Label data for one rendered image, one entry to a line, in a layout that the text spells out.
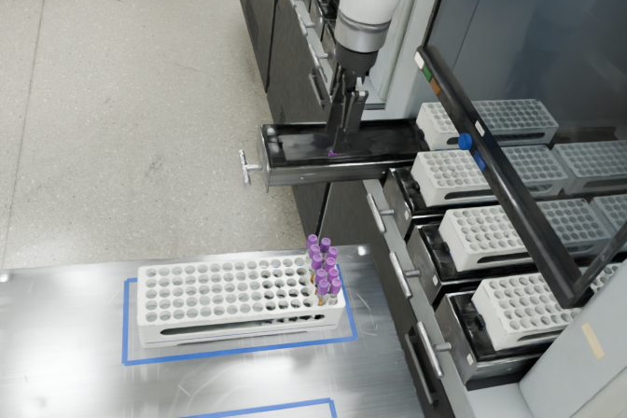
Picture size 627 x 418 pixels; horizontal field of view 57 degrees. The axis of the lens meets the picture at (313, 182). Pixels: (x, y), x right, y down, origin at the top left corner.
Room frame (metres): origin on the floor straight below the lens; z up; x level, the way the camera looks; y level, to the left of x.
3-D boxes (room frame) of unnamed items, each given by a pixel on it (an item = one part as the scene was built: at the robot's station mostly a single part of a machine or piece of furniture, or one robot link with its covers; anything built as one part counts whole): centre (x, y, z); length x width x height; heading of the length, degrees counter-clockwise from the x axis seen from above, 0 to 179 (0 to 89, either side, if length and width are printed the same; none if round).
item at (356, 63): (0.89, -0.03, 1.04); 0.08 x 0.07 x 0.09; 21
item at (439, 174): (0.89, -0.34, 0.83); 0.30 x 0.10 x 0.06; 111
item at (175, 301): (0.48, 0.07, 0.85); 0.30 x 0.10 x 0.06; 109
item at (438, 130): (1.06, -0.35, 0.83); 0.30 x 0.10 x 0.06; 111
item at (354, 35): (0.89, -0.03, 1.11); 0.09 x 0.09 x 0.06
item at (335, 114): (0.91, -0.02, 0.88); 0.03 x 0.01 x 0.07; 111
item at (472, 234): (0.75, -0.40, 0.83); 0.30 x 0.10 x 0.06; 111
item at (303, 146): (0.99, -0.18, 0.78); 0.73 x 0.14 x 0.09; 111
